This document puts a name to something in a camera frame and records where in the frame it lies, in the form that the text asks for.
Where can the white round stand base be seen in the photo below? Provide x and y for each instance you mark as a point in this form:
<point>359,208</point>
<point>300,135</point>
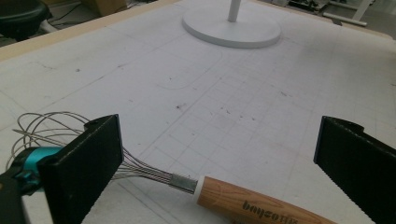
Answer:
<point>232,29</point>

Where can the black round chair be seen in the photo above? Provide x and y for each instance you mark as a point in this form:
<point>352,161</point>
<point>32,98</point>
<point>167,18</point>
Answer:
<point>21,17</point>

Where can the white grid mat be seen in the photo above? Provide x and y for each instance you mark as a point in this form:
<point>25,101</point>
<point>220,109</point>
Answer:
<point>218,102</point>

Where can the white metal frame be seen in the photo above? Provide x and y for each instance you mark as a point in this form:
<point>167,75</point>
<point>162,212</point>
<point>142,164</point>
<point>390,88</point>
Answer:
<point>351,17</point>

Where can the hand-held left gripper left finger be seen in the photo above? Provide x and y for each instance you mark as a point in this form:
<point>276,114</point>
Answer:
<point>84,168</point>

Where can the brown cardboard box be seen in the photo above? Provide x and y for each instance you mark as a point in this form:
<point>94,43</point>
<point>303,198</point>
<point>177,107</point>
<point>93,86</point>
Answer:
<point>104,6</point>

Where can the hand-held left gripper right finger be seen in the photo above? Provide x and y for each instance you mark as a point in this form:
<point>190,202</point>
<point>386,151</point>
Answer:
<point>358,161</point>

